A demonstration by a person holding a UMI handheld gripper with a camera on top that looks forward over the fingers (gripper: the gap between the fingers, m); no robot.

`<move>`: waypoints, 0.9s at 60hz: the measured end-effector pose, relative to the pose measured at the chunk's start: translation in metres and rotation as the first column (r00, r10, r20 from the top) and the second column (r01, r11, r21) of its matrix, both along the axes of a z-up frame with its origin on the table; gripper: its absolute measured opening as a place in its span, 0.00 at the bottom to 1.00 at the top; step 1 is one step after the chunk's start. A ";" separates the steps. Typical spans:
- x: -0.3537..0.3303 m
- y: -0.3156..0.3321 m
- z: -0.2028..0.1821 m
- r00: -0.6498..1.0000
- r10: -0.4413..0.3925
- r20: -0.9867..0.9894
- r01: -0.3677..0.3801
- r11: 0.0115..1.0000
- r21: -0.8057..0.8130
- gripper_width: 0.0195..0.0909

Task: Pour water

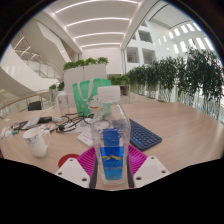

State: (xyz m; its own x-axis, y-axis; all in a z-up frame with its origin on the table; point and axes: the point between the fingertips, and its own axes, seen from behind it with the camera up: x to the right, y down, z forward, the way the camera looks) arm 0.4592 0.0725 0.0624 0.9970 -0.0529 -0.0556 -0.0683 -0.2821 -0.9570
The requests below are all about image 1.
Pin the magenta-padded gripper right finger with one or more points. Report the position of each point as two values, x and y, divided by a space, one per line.
150 170

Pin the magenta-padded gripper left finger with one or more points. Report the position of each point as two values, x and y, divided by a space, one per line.
71 171

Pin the clear water bottle blue label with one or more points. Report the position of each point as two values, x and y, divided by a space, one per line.
111 156

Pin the blue compact keyboard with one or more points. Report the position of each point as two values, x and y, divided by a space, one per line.
145 137

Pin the white ceramic mug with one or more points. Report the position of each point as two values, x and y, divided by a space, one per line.
36 143

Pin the black box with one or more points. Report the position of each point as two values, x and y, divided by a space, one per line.
45 119

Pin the grey notebook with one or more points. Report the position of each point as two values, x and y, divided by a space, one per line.
33 122

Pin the clear tumbler with straw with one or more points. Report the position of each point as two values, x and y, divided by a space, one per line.
63 105

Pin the black chair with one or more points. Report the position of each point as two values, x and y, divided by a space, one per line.
34 106

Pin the green tote bag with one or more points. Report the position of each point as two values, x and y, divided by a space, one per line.
83 95

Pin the white oblong case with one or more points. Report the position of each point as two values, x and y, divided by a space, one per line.
4 132

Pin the small planter with plants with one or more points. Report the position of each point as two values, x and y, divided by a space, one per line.
55 91

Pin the glass railing with wooden handrail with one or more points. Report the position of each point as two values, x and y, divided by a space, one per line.
23 103

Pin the white cabinet with plants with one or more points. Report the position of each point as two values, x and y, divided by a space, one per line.
85 75

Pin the row of potted trees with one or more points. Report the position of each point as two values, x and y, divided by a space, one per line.
186 76

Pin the ceiling light strips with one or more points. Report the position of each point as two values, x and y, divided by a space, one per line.
98 24

